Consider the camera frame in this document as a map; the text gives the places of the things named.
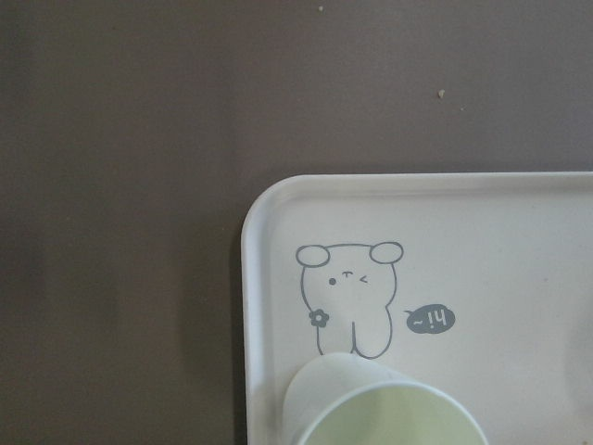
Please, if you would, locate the white plastic cup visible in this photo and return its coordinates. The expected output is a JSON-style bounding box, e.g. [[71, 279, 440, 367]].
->
[[282, 353, 487, 444]]

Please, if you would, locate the beige rabbit tray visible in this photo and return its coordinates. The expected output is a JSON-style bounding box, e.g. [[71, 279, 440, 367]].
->
[[241, 172, 592, 444]]

